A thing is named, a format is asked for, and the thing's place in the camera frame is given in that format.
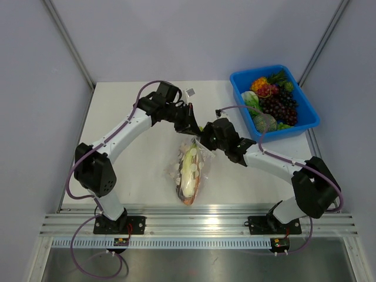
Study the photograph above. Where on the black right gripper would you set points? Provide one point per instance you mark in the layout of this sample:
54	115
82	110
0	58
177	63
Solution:
205	133

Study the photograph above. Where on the green white celery stalk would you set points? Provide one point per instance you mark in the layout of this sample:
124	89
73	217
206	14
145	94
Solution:
191	160

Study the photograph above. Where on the controller board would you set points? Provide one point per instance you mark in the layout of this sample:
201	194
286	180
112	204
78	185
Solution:
280	245
121	242

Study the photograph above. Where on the orange purple papaya slice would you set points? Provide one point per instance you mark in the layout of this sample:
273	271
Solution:
189	188

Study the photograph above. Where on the blue plastic bin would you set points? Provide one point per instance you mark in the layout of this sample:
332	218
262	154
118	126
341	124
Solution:
307	116

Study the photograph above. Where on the white slotted cable duct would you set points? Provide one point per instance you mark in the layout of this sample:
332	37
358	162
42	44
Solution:
161	243

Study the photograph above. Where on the clear dotted zip top bag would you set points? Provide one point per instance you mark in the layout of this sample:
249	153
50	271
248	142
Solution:
172	168

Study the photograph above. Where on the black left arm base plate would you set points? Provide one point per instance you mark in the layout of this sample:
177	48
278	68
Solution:
134	225

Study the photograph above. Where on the dark purple grape bunch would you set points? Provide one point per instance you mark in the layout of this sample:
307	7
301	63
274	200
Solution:
279	103

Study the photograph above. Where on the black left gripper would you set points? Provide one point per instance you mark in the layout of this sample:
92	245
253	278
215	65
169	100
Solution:
188	124

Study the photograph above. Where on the orange yellow fruit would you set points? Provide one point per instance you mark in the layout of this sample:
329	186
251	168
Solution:
258	84

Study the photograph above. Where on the green netted melon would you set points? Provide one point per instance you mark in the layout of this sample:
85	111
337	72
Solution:
265	123

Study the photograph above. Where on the left controller board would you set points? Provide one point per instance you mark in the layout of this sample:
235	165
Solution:
121	242

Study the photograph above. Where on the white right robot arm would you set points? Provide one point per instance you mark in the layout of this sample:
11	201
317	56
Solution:
315	188

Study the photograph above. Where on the green lettuce leaf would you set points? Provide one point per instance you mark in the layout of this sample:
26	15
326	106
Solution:
251	100

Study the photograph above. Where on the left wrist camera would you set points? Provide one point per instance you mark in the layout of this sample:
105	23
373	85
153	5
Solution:
189	92

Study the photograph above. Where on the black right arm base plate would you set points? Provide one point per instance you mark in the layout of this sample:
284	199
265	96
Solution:
263	225

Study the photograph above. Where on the dark green herb sprig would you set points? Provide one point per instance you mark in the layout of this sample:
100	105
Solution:
279	78

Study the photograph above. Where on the right controller board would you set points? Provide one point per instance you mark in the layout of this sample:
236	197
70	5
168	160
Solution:
280	245

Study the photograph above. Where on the aluminium rail frame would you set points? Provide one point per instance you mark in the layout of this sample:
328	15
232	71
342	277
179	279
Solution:
222	220

